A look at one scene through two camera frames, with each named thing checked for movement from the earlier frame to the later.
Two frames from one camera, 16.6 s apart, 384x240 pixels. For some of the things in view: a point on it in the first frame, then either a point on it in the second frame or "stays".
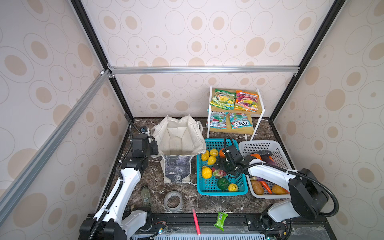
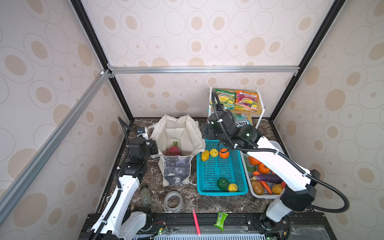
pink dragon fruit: x=219 y=173 to x=173 y=150
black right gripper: x=220 y=162 to x=209 y=134
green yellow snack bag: x=223 y=99 stays
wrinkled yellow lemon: x=205 y=156 stays
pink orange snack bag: x=246 y=101 stays
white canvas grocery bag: x=176 y=140 stays
